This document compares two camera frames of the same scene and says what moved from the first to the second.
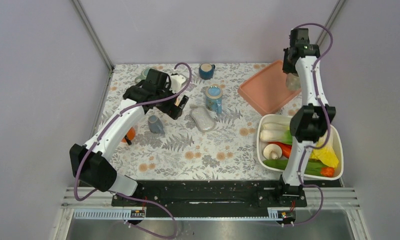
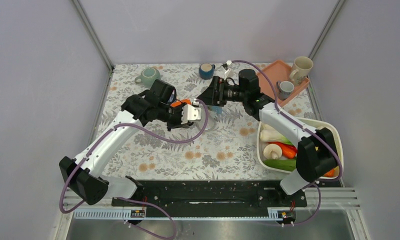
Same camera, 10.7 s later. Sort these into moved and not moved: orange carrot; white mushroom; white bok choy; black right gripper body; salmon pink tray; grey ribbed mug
Moved: black right gripper body; grey ribbed mug
Not moved: white bok choy; orange carrot; salmon pink tray; white mushroom
